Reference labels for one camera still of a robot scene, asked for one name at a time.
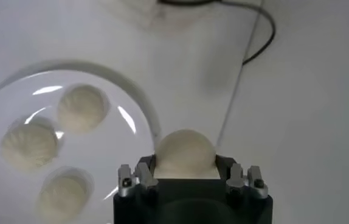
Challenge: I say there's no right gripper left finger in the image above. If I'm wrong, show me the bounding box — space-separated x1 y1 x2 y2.
117 154 160 198

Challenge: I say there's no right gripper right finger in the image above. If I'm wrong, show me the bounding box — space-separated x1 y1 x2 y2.
215 154 269 199

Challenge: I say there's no white steamed baozi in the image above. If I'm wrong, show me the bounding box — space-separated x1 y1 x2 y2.
36 169 92 224
55 84 110 135
153 128 221 180
0 120 59 170

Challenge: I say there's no round white plate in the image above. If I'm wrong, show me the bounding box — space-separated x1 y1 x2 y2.
0 69 157 224

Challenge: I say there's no black cooker power cable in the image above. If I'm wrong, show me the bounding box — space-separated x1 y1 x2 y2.
157 0 277 66

